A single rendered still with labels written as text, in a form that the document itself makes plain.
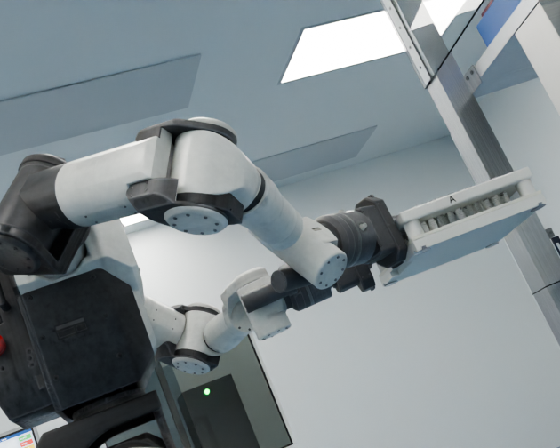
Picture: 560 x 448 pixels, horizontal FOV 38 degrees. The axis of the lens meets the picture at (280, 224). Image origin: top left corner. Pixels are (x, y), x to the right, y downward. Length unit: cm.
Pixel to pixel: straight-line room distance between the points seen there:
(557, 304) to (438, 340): 535
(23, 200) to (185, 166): 26
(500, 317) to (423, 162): 157
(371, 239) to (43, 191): 49
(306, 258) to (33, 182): 39
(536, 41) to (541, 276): 46
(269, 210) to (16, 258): 35
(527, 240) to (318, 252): 65
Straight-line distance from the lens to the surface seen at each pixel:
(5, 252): 113
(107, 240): 125
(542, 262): 170
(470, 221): 135
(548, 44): 156
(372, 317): 684
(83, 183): 105
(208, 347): 163
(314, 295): 143
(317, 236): 118
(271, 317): 142
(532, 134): 689
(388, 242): 130
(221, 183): 97
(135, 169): 98
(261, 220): 104
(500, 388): 717
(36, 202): 111
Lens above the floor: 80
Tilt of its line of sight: 15 degrees up
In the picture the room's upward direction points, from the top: 23 degrees counter-clockwise
